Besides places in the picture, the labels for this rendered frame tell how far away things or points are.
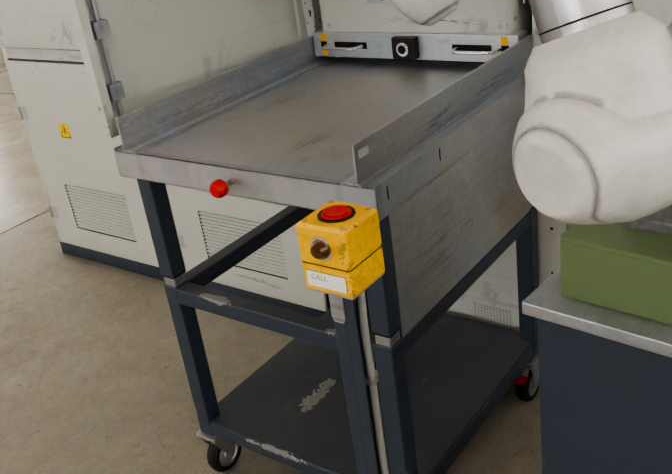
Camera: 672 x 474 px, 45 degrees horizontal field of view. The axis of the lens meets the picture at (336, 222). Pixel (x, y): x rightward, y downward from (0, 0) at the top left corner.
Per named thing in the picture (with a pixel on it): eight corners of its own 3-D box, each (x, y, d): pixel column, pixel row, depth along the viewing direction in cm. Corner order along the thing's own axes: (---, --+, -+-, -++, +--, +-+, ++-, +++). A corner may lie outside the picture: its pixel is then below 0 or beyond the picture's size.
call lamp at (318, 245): (327, 267, 101) (323, 243, 99) (306, 262, 103) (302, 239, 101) (334, 262, 102) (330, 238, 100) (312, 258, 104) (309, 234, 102)
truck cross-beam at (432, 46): (519, 63, 170) (518, 35, 167) (315, 56, 200) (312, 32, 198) (528, 57, 173) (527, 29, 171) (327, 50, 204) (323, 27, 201)
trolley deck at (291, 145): (379, 222, 126) (375, 187, 123) (120, 176, 161) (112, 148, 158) (547, 92, 173) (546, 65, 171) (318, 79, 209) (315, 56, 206)
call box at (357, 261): (353, 302, 103) (343, 231, 98) (304, 290, 107) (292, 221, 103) (386, 273, 108) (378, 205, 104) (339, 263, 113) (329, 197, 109)
